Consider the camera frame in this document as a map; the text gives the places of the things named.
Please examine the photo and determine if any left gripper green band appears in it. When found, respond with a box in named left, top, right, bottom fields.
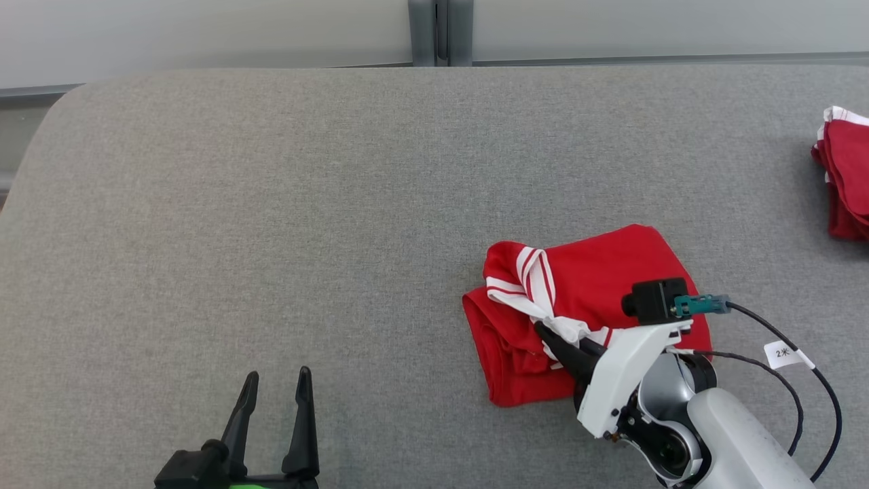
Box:
left=220, top=366, right=320, bottom=489

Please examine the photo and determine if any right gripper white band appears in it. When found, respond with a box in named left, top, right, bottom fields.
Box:
left=534, top=318, right=694, bottom=440

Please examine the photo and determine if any red jersey with white sleeves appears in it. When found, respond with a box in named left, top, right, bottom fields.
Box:
left=462, top=224, right=714, bottom=408

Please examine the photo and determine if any folded red white garment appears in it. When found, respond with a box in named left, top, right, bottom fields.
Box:
left=811, top=105, right=869, bottom=242

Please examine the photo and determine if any thin black cable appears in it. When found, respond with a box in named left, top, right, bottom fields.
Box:
left=669, top=347, right=806, bottom=457

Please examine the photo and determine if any white cable label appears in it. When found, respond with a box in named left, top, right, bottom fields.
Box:
left=763, top=339, right=816, bottom=372

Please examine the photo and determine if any black cable with teal connector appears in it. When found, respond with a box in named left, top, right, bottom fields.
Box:
left=674, top=293, right=844, bottom=484

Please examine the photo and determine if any grey horizontal frame rail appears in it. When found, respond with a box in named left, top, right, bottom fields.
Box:
left=0, top=52, right=869, bottom=104

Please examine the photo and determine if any grey metal frame post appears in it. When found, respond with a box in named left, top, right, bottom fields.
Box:
left=407, top=0, right=475, bottom=68

